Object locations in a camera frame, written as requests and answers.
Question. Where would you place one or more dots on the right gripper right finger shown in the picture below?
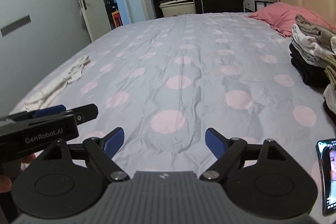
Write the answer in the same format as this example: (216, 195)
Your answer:
(231, 155)

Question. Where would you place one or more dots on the grey wall strip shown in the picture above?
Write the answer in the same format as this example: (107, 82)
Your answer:
(15, 25)

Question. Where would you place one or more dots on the grey pink-dotted bed sheet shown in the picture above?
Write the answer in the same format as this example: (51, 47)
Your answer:
(165, 82)

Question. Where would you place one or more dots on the pink pillow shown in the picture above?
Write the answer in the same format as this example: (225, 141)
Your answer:
(281, 16)

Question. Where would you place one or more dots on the cream crumpled garment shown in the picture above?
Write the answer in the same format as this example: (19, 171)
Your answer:
(43, 98)

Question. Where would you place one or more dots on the white laundry basket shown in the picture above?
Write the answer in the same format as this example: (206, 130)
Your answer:
(170, 9)

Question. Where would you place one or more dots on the brown folded garment top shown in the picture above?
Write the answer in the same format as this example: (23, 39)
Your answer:
(321, 33)

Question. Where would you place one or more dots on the white bedside table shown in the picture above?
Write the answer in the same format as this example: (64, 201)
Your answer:
(255, 5)

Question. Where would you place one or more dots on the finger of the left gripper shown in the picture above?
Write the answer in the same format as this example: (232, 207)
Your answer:
(82, 114)
(49, 111)

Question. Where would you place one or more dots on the white fluffy folded garment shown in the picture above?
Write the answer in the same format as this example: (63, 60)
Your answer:
(329, 103)

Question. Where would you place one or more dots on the person's left hand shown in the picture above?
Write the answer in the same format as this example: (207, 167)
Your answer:
(10, 170)

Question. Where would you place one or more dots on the black folded garment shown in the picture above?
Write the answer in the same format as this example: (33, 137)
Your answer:
(311, 75)

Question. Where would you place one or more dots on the brown ribbed folded garment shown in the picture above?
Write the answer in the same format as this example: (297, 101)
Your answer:
(330, 70)

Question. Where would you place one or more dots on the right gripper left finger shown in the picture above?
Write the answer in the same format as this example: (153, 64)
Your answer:
(98, 153)

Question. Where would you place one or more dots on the smartphone with lit screen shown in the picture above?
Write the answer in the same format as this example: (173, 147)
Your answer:
(326, 159)

